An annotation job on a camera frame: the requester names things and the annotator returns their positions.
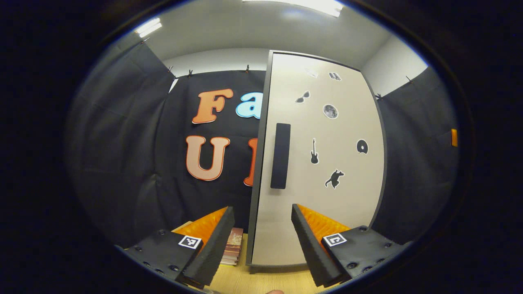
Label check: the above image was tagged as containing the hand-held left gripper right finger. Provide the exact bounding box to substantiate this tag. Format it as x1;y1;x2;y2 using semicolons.
291;203;405;287

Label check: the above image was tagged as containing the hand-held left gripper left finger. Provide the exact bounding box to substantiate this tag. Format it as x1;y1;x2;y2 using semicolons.
123;206;237;288

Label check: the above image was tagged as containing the grey cabinet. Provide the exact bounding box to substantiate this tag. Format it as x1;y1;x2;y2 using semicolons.
246;50;388;268

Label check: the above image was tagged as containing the black door handle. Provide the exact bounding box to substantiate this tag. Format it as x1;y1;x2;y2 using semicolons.
270;122;291;189

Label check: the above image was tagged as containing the black backdrop cloth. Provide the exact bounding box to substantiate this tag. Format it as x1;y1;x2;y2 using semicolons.
67;39;458;249

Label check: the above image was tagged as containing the row of black cloth clips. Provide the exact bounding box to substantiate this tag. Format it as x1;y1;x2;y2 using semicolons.
142;38;413;100

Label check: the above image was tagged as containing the small ceiling light panel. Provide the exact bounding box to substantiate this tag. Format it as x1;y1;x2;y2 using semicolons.
135;18;163;38

